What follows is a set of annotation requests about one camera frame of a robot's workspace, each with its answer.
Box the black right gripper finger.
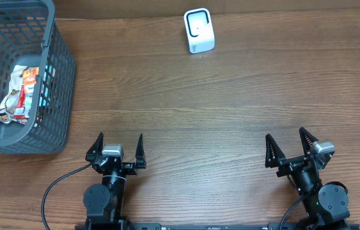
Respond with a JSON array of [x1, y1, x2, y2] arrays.
[[265, 134, 286, 168], [299, 127, 318, 155]]

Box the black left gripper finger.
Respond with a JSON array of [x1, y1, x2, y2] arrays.
[[135, 134, 146, 169], [85, 132, 104, 162]]

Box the red white snack bar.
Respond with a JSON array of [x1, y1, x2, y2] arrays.
[[13, 86, 33, 123]]

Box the teal orange snack packet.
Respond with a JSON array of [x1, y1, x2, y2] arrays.
[[22, 66, 56, 106]]

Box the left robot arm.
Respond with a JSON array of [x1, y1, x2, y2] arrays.
[[83, 133, 146, 229]]

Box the white barcode scanner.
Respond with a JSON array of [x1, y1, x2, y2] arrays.
[[184, 8, 215, 54]]

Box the white brown snack wrapper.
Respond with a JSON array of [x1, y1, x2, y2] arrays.
[[0, 65, 27, 125]]

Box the grey plastic mesh basket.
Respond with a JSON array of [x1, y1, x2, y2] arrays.
[[0, 1, 76, 154]]

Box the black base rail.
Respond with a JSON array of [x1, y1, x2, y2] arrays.
[[75, 222, 360, 230]]

